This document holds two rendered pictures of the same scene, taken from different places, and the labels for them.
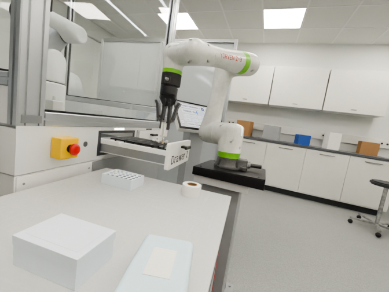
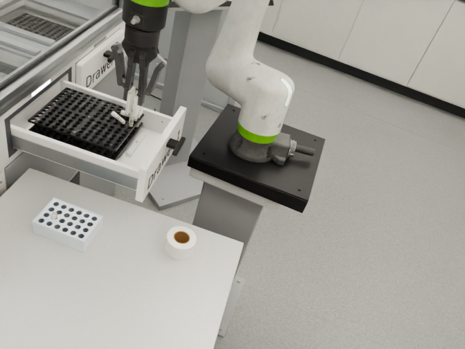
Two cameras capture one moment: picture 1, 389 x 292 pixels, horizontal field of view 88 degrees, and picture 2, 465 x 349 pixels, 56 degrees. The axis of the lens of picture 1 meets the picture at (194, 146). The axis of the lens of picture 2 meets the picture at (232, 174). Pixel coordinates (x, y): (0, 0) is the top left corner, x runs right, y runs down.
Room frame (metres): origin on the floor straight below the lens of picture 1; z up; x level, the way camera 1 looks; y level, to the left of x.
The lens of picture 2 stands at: (0.06, 0.06, 1.58)
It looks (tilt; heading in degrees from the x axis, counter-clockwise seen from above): 40 degrees down; 348
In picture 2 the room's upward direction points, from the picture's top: 18 degrees clockwise
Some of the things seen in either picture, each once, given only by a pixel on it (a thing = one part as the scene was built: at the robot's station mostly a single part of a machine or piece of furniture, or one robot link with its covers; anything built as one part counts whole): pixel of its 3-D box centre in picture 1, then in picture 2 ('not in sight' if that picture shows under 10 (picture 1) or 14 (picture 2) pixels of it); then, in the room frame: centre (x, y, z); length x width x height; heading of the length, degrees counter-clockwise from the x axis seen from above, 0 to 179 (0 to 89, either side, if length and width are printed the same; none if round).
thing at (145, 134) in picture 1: (149, 138); (102, 61); (1.32, 0.30, 0.87); 0.29 x 0.02 x 0.11; 166
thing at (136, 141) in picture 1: (140, 146); (88, 127); (0.98, 0.26, 0.87); 0.22 x 0.18 x 0.06; 76
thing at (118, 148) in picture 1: (139, 147); (85, 127); (0.98, 0.27, 0.86); 0.40 x 0.26 x 0.06; 76
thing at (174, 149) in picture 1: (179, 153); (162, 151); (0.93, 0.07, 0.87); 0.29 x 0.02 x 0.11; 166
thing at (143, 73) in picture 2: (169, 111); (143, 72); (0.98, 0.14, 1.06); 0.04 x 0.01 x 0.11; 166
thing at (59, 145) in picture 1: (65, 147); not in sight; (0.69, 0.44, 0.88); 0.07 x 0.05 x 0.07; 166
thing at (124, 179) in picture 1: (123, 179); (68, 224); (0.73, 0.24, 0.78); 0.12 x 0.08 x 0.04; 74
